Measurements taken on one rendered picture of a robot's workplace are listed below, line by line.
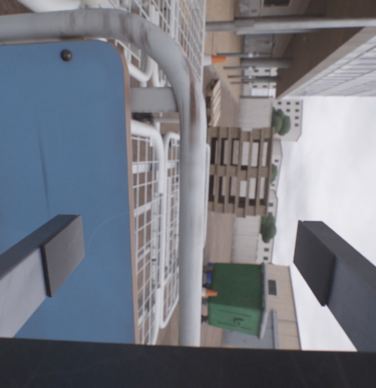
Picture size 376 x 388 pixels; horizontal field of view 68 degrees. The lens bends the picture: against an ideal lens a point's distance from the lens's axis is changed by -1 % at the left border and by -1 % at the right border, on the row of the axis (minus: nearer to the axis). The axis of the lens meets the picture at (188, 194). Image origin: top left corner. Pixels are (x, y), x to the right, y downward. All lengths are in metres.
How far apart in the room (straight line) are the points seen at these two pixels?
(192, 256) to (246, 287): 5.88
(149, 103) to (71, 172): 0.09
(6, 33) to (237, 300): 5.80
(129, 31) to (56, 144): 0.11
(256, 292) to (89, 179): 5.85
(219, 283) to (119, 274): 5.92
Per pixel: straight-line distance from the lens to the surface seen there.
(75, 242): 0.16
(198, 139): 0.23
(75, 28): 0.28
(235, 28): 5.27
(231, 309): 5.95
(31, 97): 0.29
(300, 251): 0.16
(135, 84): 2.21
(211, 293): 4.70
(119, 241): 0.27
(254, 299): 5.96
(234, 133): 4.00
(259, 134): 4.00
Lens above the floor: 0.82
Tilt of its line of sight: 11 degrees down
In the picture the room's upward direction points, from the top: 94 degrees clockwise
